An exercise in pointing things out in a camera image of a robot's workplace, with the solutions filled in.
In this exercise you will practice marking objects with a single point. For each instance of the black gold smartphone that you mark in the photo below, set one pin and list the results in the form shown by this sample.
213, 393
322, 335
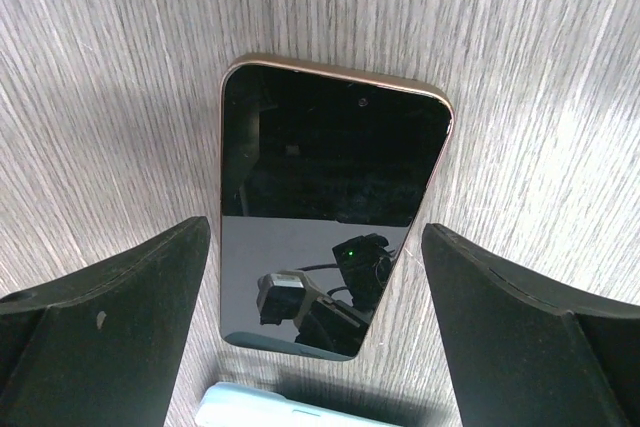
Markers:
323, 173

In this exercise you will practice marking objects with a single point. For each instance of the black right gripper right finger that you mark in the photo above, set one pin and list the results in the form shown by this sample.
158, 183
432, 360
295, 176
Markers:
525, 350

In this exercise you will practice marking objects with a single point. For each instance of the light blue phone case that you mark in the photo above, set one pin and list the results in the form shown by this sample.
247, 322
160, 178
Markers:
234, 404

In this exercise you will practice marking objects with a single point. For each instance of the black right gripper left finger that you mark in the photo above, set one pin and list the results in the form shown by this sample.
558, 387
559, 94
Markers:
102, 346

